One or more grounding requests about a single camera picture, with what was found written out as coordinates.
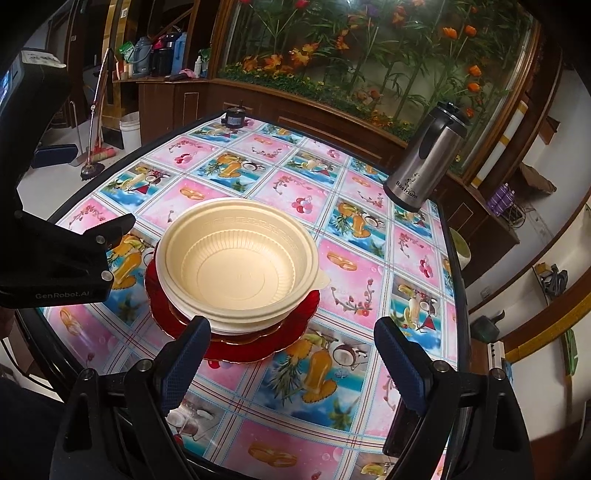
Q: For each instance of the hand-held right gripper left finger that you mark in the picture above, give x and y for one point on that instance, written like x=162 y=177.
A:
x=184 y=364

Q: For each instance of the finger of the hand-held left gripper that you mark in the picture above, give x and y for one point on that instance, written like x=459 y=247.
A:
x=83 y=244

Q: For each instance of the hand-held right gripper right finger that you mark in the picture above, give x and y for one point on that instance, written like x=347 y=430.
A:
x=399 y=364

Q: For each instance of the white bowl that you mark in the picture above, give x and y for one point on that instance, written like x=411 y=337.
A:
x=184 y=309

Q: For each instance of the red scalloped plate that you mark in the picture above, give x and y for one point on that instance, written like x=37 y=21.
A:
x=277 y=351

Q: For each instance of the black smartphone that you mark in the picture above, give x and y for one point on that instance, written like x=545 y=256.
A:
x=396 y=434

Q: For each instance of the red broom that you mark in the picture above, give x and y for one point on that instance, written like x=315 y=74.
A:
x=104 y=154

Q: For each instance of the black-framed table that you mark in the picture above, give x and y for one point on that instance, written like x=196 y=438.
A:
x=462 y=300

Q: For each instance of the white plastic bucket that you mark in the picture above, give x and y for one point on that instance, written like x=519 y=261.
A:
x=130 y=134

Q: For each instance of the green packet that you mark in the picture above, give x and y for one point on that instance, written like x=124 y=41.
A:
x=125 y=51

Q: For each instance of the grey-blue water jug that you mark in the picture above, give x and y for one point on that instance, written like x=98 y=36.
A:
x=138 y=57

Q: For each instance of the black flask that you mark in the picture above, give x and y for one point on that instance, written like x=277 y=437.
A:
x=161 y=57

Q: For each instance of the pink cloth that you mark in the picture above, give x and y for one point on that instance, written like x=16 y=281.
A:
x=185 y=73

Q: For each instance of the person's dark clothing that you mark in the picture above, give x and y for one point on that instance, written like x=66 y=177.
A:
x=23 y=429

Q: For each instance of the black bag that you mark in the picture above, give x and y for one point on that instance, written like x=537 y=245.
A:
x=553 y=279

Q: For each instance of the small white bottle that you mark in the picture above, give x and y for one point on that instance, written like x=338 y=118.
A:
x=198 y=67

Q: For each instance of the purple spray can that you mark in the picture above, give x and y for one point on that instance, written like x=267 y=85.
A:
x=508 y=197
x=496 y=197

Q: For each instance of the small black device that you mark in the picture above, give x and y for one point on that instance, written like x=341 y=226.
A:
x=236 y=117

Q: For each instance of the steel thermos jug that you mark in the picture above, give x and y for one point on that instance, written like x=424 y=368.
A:
x=420 y=166

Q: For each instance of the white yellow-banded roll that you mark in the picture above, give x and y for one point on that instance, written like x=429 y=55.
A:
x=501 y=143

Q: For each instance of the glass flower display case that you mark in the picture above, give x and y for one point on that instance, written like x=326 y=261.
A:
x=346 y=60

